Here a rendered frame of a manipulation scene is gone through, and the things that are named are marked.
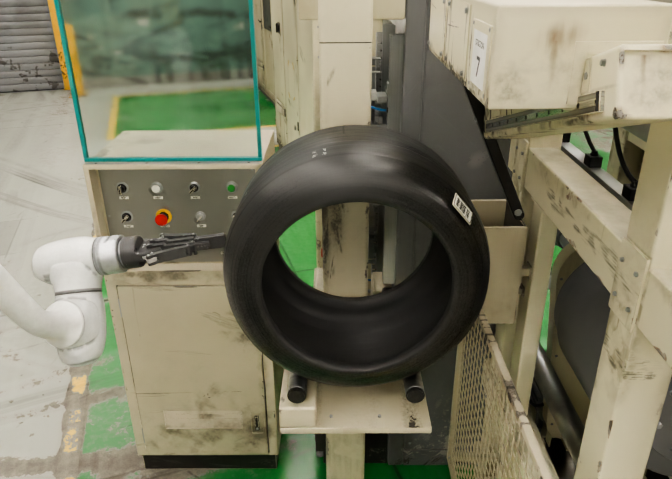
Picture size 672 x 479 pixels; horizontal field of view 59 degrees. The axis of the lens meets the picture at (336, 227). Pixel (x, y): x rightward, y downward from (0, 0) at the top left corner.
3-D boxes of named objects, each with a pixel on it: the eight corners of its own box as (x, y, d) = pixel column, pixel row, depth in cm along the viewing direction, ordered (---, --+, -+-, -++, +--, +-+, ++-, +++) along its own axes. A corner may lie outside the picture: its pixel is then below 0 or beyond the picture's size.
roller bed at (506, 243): (449, 288, 185) (457, 199, 173) (497, 288, 185) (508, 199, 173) (462, 323, 167) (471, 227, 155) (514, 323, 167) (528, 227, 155)
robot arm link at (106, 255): (102, 230, 141) (127, 227, 140) (114, 264, 144) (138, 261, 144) (88, 247, 132) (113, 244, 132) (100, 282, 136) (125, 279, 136)
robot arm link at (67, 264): (110, 236, 144) (114, 290, 143) (48, 244, 145) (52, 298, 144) (88, 231, 134) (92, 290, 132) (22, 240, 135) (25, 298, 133)
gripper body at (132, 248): (114, 246, 133) (154, 241, 132) (126, 230, 140) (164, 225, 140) (124, 276, 136) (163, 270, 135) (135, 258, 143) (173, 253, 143)
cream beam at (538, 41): (425, 51, 142) (429, -15, 136) (531, 51, 142) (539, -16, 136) (482, 112, 87) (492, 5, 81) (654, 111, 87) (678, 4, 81)
